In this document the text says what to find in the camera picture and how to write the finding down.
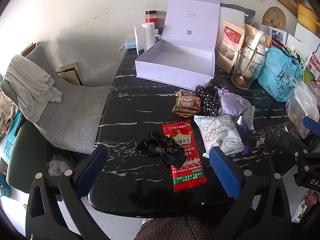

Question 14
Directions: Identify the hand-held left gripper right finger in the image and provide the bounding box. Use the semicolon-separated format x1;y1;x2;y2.
209;146;293;240

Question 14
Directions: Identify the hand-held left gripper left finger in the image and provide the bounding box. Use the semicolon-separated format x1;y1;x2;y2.
25;145;110;240

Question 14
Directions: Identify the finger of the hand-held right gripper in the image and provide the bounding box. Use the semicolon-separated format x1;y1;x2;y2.
287;133;320;164
302;116;320;136

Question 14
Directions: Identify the white bread packet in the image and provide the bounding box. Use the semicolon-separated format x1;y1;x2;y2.
194;114;247;158

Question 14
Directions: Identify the red snack packet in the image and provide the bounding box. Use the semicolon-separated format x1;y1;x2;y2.
161;120;207;192

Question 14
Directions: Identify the black satin scrunchie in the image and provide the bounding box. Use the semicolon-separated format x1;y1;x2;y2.
136;131;187;168

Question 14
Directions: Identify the purple tasselled sachet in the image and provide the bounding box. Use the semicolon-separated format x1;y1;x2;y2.
216;87;255;154

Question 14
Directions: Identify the black polka-dot scrunchie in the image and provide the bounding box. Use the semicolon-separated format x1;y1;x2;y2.
195;85;220;117

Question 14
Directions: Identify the lavender gift box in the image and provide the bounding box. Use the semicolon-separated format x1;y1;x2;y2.
134;0;222;84

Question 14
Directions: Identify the person's right hand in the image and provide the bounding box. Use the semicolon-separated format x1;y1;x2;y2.
306;189;320;207

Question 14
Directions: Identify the clear plastic bag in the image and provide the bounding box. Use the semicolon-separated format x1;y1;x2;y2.
285;76;320;139

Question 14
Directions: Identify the grey leaf-pattern chair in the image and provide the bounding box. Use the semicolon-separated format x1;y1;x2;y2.
0;45;112;155

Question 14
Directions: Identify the red and white paper bag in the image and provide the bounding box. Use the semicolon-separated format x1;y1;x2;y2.
303;52;320;89

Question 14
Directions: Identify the blue plastic bag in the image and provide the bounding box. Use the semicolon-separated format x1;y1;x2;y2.
257;47;303;102

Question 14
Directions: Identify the dark green chair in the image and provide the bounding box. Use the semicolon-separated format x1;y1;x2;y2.
6;120;52;188

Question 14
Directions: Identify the green and white packet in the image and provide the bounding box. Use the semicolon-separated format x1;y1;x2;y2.
285;34;313;67

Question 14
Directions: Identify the clear glass cup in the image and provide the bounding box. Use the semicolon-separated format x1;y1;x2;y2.
231;49;262;90

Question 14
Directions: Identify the gold spoon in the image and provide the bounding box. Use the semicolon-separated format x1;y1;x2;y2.
235;50;257;86

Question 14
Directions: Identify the teal box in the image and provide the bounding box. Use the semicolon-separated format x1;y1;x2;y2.
0;111;23;167

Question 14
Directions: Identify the white fridge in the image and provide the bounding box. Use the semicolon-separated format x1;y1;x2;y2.
294;22;320;43

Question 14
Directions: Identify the black and white photo card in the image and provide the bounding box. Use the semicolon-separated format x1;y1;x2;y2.
269;26;287;47

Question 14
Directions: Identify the grey cloth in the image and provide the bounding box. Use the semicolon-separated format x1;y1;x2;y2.
4;54;63;125

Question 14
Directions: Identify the yellow pot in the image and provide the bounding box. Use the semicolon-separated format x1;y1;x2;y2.
297;3;320;33

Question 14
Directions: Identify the plain kraft pouch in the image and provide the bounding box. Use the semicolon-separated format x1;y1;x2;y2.
242;24;272;48

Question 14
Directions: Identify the red label kraft pouch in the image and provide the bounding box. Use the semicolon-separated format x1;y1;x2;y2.
216;20;245;74

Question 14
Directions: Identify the black bag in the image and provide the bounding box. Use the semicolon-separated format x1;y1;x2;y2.
221;2;256;25

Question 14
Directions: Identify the light blue device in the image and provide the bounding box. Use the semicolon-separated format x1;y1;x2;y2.
119;39;137;51

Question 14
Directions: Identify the white foam board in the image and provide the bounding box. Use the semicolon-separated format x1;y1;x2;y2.
219;5;245;27

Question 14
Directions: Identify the cardboard piece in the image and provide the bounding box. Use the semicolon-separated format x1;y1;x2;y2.
20;42;37;56

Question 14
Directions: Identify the paper towel roll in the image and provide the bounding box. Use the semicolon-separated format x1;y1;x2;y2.
141;22;156;52

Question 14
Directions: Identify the red lid jar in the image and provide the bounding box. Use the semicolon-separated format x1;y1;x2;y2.
144;10;159;29

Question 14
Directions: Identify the gold frame on floor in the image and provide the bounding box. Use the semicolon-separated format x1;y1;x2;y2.
54;61;87;87

